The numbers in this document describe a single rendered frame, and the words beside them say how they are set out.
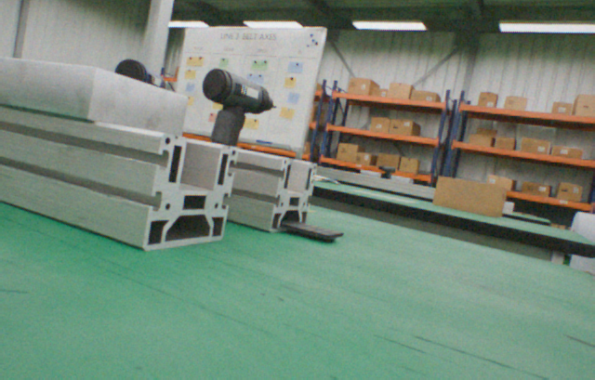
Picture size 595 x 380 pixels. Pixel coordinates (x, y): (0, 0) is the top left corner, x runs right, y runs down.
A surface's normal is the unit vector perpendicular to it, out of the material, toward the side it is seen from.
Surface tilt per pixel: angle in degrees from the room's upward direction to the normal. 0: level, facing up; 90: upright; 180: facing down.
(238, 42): 90
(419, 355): 0
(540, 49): 90
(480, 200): 89
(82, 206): 90
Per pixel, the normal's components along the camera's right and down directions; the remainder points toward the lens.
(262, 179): -0.41, -0.03
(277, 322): 0.18, -0.98
